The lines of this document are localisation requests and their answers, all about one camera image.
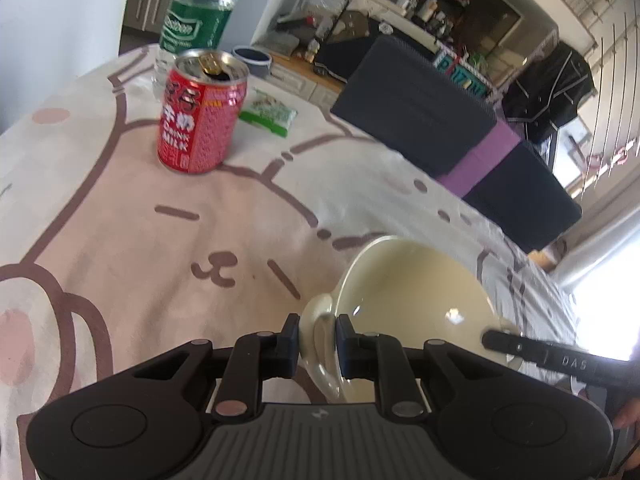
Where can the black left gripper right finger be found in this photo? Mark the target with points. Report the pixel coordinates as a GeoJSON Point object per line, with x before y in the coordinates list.
{"type": "Point", "coordinates": [382, 360]}

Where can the cream ceramic two-handled bowl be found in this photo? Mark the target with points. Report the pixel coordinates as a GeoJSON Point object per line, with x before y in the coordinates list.
{"type": "Point", "coordinates": [400, 288]}

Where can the green snack packet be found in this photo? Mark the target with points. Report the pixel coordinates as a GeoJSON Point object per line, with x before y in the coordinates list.
{"type": "Point", "coordinates": [263, 110]}

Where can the dark chair near window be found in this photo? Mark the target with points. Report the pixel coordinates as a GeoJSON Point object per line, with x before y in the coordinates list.
{"type": "Point", "coordinates": [524, 199]}

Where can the bear pattern tablecloth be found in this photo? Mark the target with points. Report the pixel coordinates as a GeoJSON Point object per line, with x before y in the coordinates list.
{"type": "Point", "coordinates": [108, 258]}

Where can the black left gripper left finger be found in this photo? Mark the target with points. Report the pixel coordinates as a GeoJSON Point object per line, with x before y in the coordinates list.
{"type": "Point", "coordinates": [253, 359]}

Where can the red milk drink can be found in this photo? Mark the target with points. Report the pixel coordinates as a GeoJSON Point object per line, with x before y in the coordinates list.
{"type": "Point", "coordinates": [204, 93]}

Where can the green poizon sign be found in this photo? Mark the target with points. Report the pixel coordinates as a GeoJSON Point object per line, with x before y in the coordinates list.
{"type": "Point", "coordinates": [461, 73]}

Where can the green label water bottle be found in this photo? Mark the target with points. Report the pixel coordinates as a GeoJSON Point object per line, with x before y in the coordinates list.
{"type": "Point", "coordinates": [188, 24]}

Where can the black hanging jacket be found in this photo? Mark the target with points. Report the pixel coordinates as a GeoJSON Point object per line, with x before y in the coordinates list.
{"type": "Point", "coordinates": [546, 96]}

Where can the dark blue round container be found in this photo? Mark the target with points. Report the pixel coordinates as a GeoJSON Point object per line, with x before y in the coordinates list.
{"type": "Point", "coordinates": [258, 61]}

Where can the dark chair with purple cushion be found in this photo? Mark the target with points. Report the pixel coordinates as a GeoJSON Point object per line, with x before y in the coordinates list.
{"type": "Point", "coordinates": [400, 99]}

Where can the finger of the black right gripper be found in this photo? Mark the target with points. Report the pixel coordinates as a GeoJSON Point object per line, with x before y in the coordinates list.
{"type": "Point", "coordinates": [592, 370]}

